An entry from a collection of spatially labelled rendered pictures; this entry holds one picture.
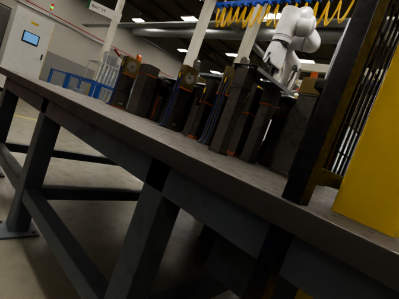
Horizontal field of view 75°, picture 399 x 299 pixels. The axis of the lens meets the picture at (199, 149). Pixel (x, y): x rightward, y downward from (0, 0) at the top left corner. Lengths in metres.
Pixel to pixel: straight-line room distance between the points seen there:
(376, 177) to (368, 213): 0.06
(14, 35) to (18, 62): 0.59
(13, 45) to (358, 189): 7.62
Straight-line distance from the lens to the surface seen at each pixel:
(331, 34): 14.16
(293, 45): 1.75
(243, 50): 9.70
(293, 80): 1.44
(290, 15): 1.32
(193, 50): 5.53
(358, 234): 0.39
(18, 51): 7.79
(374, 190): 0.52
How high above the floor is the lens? 0.76
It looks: 4 degrees down
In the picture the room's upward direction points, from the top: 20 degrees clockwise
